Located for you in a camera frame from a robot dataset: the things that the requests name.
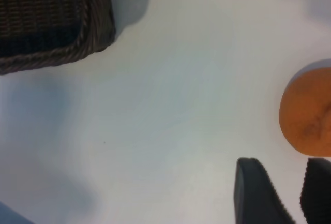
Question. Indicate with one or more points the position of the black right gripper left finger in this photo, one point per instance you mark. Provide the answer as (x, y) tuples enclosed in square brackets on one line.
[(256, 198)]

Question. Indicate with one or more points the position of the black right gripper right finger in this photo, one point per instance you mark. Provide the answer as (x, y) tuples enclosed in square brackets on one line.
[(318, 193)]

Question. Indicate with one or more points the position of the orange fruit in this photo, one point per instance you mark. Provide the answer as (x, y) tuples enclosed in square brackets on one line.
[(307, 110)]

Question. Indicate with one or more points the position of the dark brown woven basket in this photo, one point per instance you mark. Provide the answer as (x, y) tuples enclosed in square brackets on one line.
[(38, 14)]

